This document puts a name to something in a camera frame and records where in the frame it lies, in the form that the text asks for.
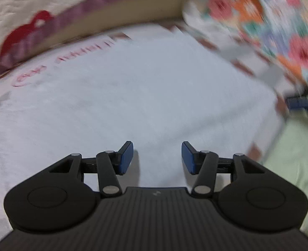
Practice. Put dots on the beige mattress side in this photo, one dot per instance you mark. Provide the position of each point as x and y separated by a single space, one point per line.
143 10

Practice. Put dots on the white red print shirt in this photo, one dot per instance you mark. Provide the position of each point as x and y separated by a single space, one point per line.
143 96

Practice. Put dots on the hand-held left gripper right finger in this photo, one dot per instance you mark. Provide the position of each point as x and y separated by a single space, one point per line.
189 159

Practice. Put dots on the red bear print quilt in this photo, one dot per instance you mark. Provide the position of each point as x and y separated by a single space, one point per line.
52 0

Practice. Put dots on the floral blanket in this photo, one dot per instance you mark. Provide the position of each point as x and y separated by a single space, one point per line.
274 18

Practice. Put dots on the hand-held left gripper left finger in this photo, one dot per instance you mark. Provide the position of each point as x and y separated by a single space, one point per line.
125 159

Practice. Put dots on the checked blanket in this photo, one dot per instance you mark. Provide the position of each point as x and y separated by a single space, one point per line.
271 75

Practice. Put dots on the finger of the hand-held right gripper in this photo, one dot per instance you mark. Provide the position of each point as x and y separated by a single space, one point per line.
296 103

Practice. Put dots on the light green sheet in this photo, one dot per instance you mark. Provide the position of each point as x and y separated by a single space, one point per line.
295 149

